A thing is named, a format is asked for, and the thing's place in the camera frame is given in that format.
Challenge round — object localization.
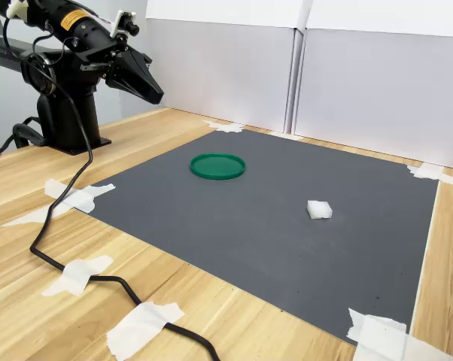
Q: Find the round green lid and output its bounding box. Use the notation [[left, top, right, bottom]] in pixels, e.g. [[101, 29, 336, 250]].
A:
[[190, 152, 246, 181]]

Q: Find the small white camera box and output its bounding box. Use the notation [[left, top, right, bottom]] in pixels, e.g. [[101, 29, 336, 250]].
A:
[[111, 10, 139, 38]]

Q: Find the dark grey mat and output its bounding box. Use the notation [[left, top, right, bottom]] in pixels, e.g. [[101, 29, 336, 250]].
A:
[[86, 129, 441, 345]]

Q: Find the small white plastic terminal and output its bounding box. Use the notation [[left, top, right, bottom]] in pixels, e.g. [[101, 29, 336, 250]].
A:
[[306, 200, 333, 220]]

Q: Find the long white tape strip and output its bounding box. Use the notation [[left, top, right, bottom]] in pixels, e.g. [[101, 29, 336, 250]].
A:
[[409, 179, 442, 335]]

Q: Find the white tape piece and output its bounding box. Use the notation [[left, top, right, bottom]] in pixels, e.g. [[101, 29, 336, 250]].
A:
[[203, 119, 246, 135], [105, 300, 185, 360], [346, 307, 453, 361], [41, 254, 114, 298], [268, 130, 305, 142], [0, 178, 117, 229], [406, 163, 453, 189]]

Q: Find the white plastic cable clip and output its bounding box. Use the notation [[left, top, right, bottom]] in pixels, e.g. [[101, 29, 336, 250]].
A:
[[6, 0, 29, 19]]

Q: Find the long black camera cable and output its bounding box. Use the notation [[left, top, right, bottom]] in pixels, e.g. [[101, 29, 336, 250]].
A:
[[2, 9, 222, 361]]

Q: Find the black base power cable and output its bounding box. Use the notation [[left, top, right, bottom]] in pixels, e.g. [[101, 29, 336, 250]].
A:
[[0, 116, 47, 172]]

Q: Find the white partition panel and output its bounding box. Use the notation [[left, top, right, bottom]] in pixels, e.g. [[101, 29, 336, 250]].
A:
[[145, 0, 301, 133], [292, 0, 453, 172]]

